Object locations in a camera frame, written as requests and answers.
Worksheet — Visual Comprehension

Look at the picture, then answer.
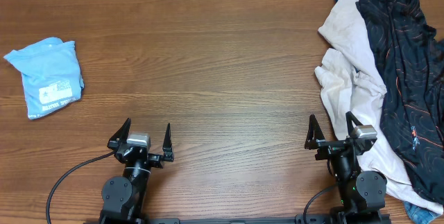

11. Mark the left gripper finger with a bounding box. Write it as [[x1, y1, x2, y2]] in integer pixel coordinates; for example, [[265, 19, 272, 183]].
[[162, 123, 173, 155], [108, 118, 131, 144]]

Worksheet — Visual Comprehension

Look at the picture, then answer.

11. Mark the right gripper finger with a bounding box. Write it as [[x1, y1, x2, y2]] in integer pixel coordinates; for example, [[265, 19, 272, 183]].
[[306, 114, 325, 141], [345, 111, 363, 137]]

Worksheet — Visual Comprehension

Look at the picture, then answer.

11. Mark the black orange-patterned jersey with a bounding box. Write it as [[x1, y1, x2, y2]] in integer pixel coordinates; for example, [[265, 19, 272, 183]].
[[357, 0, 443, 204]]

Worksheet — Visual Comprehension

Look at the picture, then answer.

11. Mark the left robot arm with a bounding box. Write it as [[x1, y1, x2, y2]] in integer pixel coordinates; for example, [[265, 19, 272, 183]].
[[99, 119, 174, 223]]

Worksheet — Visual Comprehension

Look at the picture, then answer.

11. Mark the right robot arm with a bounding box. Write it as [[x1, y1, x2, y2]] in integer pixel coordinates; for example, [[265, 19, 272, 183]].
[[305, 112, 389, 223]]

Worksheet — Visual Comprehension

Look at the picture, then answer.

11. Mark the cream white shirt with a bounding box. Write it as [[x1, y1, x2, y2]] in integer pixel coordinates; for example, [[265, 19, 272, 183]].
[[314, 0, 443, 215]]

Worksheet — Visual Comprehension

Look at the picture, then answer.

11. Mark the folded light blue t-shirt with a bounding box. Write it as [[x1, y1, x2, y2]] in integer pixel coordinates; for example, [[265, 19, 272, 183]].
[[4, 37, 85, 120]]

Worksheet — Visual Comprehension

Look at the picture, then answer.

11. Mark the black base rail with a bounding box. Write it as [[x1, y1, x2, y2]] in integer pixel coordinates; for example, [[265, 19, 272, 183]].
[[148, 214, 391, 224]]

